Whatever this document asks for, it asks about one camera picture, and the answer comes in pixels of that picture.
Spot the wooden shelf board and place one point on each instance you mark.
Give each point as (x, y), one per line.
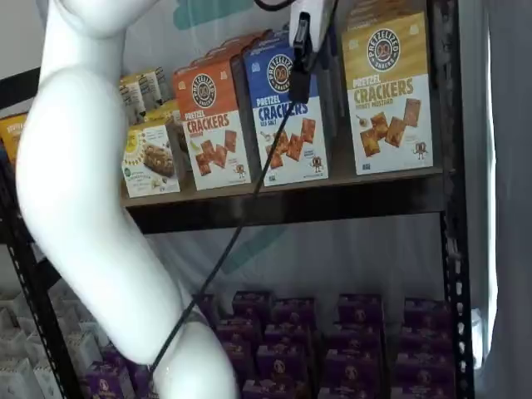
(332, 185)

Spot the grey curtain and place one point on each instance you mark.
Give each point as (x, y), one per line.
(515, 208)

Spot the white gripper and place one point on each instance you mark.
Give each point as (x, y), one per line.
(319, 21)

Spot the blue pretzel crackers box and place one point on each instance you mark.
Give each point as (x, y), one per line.
(338, 83)
(270, 40)
(311, 137)

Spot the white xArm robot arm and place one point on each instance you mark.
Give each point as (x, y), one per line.
(83, 166)

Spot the white backdrop with teal print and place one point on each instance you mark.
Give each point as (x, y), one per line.
(332, 257)

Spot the orange pretzel crackers box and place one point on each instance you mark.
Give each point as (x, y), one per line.
(249, 36)
(216, 56)
(232, 45)
(216, 145)

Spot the yellow pretzel crackers box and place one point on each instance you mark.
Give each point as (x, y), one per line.
(386, 12)
(390, 124)

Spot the black metal shelving frame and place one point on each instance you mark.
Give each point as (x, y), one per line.
(457, 291)

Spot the small cream snack carton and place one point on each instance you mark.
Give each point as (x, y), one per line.
(147, 89)
(164, 83)
(129, 99)

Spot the yellow white granola bar box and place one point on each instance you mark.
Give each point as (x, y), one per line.
(149, 166)
(162, 111)

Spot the orange brown snack box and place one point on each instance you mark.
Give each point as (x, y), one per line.
(12, 133)

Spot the purple snack box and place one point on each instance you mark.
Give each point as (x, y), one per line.
(349, 393)
(287, 336)
(239, 332)
(356, 336)
(423, 393)
(359, 307)
(425, 372)
(142, 386)
(251, 303)
(205, 309)
(428, 311)
(108, 382)
(352, 367)
(427, 341)
(268, 390)
(114, 355)
(241, 363)
(280, 363)
(293, 309)

